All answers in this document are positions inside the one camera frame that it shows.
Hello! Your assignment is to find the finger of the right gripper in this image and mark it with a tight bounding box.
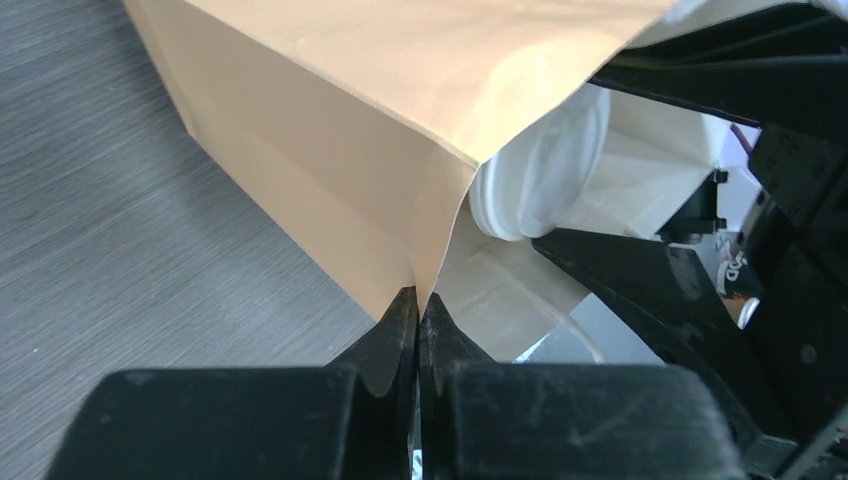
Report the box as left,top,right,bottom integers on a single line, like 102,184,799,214
590,4,847,130

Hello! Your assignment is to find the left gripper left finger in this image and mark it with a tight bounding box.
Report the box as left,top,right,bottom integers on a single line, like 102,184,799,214
47,287,419,479

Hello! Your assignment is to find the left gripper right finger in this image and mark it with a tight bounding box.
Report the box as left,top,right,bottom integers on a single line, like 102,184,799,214
419,296,746,479

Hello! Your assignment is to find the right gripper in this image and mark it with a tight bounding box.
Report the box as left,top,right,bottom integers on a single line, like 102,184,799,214
532,126,847,479

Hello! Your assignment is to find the white plastic cup lid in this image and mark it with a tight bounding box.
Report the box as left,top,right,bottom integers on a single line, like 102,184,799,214
467,84,611,242

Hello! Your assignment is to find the brown paper bag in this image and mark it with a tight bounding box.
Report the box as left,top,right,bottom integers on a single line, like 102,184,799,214
125,1,729,362

